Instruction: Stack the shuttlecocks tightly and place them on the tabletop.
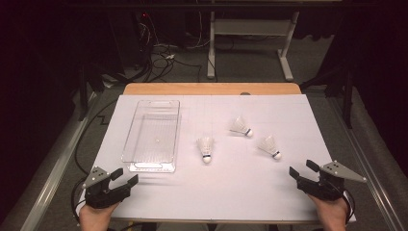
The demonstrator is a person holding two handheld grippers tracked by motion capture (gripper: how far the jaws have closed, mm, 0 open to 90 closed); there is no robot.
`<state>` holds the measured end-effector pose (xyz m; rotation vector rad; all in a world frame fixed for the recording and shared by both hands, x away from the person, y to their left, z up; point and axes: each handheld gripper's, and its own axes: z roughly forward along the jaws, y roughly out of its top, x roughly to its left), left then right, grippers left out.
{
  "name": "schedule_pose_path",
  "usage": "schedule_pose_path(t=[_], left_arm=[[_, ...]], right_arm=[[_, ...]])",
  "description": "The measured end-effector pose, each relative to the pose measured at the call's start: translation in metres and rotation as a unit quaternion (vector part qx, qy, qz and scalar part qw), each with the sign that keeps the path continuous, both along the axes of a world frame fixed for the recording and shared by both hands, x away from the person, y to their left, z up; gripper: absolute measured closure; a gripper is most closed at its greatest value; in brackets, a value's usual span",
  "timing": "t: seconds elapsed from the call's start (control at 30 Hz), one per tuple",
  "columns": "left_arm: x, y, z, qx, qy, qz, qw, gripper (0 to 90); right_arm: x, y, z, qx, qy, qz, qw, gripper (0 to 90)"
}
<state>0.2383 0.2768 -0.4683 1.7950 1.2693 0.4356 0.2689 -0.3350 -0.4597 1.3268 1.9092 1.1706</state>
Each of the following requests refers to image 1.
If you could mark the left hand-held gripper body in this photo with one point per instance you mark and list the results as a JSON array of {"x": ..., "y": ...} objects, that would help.
[{"x": 102, "y": 195}]

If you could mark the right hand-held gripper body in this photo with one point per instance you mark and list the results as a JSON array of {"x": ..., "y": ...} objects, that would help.
[{"x": 324, "y": 187}]

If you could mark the clear plastic container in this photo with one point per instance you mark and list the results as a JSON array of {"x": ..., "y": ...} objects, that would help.
[{"x": 150, "y": 147}]

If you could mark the white shuttlecock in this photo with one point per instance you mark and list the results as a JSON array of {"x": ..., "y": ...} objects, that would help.
[
  {"x": 205, "y": 146},
  {"x": 268, "y": 145},
  {"x": 240, "y": 125}
]

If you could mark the person's left hand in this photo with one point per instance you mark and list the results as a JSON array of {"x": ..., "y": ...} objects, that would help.
[{"x": 94, "y": 219}]

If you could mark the person's right hand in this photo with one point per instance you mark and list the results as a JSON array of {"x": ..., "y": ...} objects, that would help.
[{"x": 333, "y": 215}]

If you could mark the white board sheet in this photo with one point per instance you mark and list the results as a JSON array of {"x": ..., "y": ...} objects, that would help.
[{"x": 224, "y": 192}]

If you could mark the black metal stand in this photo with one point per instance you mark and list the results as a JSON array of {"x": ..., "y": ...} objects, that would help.
[
  {"x": 348, "y": 102},
  {"x": 84, "y": 96}
]

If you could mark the dark round table grommet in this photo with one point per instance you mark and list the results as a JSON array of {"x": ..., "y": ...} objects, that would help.
[{"x": 245, "y": 93}]

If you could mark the wooden table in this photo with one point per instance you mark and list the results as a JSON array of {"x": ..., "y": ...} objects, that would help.
[{"x": 208, "y": 89}]

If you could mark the black equipment with red light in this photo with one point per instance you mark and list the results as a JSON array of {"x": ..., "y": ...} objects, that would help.
[{"x": 131, "y": 41}]

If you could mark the aluminium floor rail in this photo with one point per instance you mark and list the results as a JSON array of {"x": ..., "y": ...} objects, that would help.
[
  {"x": 59, "y": 166},
  {"x": 373, "y": 186}
]

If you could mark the white metal desk frame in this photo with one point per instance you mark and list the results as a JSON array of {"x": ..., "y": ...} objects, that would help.
[{"x": 253, "y": 27}]

